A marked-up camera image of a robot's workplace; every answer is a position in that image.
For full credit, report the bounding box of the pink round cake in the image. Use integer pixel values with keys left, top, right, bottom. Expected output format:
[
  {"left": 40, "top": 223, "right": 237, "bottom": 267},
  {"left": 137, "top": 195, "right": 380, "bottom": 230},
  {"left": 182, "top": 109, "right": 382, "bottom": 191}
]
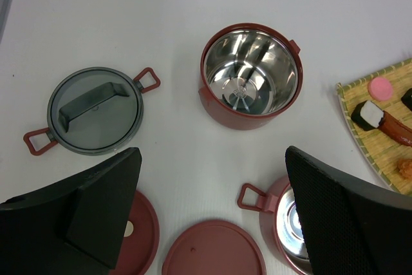
[{"left": 368, "top": 77, "right": 393, "bottom": 101}]

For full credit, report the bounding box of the orange fried food piece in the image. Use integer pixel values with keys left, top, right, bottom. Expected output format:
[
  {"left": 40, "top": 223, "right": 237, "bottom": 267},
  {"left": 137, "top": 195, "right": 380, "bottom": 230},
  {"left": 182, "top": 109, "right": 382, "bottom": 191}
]
[{"left": 397, "top": 158, "right": 412, "bottom": 179}]

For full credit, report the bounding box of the brown eel slice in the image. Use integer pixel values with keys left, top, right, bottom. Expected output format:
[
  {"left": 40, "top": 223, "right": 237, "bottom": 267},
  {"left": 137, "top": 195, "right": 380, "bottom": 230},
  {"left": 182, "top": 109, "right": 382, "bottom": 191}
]
[{"left": 379, "top": 111, "right": 412, "bottom": 147}]

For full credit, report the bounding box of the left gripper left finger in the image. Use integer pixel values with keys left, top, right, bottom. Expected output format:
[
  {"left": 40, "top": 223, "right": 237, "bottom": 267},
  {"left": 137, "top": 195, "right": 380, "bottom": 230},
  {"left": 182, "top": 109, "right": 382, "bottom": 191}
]
[{"left": 1, "top": 147, "right": 142, "bottom": 274}]

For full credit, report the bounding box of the bamboo serving mat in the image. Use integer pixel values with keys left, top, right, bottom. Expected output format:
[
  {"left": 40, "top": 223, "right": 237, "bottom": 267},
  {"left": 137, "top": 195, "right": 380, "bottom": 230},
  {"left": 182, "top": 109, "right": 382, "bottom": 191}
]
[{"left": 337, "top": 59, "right": 411, "bottom": 196}]

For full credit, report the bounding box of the grey transparent lid with handles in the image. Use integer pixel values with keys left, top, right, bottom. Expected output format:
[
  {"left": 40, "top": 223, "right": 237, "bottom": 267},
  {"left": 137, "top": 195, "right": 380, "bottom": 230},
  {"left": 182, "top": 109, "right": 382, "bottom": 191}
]
[{"left": 23, "top": 66, "right": 161, "bottom": 156}]

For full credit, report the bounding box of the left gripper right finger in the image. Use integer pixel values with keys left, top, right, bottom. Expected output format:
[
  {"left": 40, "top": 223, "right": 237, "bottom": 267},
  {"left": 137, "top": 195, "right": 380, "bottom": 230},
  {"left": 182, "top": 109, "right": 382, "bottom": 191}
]
[{"left": 285, "top": 146, "right": 411, "bottom": 274}]

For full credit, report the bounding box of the black sushi roll with orange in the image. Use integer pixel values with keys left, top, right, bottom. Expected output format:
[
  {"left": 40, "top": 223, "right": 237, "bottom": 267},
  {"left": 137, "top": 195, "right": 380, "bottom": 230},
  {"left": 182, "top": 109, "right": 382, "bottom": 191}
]
[{"left": 401, "top": 88, "right": 412, "bottom": 111}]

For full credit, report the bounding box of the dark red lid right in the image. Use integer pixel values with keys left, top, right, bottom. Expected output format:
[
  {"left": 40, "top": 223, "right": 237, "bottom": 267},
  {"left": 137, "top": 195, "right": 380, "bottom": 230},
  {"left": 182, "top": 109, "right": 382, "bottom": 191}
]
[{"left": 162, "top": 220, "right": 267, "bottom": 274}]

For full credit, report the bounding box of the dark red lid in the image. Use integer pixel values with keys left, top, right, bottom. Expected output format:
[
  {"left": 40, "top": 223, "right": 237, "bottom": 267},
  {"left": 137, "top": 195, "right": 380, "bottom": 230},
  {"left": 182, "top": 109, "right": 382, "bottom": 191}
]
[
  {"left": 162, "top": 220, "right": 267, "bottom": 274},
  {"left": 110, "top": 191, "right": 160, "bottom": 274}
]

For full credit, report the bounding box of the pink steel-lined pot with handles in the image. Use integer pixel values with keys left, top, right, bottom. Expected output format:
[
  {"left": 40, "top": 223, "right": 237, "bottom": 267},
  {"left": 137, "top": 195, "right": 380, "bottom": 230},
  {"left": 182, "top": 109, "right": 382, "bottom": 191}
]
[{"left": 237, "top": 175, "right": 313, "bottom": 274}]

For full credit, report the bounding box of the dark red steel-lined pot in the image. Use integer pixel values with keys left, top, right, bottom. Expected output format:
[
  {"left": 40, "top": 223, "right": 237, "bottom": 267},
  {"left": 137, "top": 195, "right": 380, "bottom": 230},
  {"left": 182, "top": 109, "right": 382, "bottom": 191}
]
[{"left": 198, "top": 23, "right": 303, "bottom": 130}]

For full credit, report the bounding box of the black white sushi roll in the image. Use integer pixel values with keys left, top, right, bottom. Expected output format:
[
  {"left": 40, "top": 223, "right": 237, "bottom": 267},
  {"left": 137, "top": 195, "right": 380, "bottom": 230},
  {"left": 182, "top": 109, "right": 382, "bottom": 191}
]
[{"left": 351, "top": 100, "right": 384, "bottom": 131}]

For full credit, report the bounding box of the dark red lid left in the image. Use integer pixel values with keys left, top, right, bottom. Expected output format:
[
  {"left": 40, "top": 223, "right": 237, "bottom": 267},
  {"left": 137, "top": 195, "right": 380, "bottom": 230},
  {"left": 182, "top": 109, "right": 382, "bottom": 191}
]
[{"left": 110, "top": 191, "right": 160, "bottom": 274}]

